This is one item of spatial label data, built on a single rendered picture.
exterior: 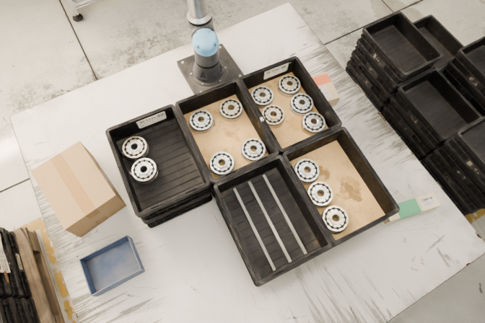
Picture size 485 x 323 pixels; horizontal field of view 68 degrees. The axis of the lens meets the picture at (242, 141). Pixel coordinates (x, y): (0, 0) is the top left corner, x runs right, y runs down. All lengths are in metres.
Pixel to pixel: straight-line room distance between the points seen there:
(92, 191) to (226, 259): 0.60
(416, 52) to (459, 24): 1.13
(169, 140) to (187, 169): 0.16
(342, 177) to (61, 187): 1.14
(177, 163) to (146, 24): 1.80
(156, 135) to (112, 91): 0.42
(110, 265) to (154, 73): 0.94
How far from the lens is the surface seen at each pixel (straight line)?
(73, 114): 1.93
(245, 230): 1.44
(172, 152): 1.56
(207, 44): 1.66
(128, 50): 3.00
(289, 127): 1.61
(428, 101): 2.49
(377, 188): 1.53
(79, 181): 1.58
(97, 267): 1.64
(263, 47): 2.01
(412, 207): 1.71
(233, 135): 1.57
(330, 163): 1.58
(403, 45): 2.53
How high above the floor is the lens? 2.24
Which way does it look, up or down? 65 degrees down
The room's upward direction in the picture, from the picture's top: 4 degrees clockwise
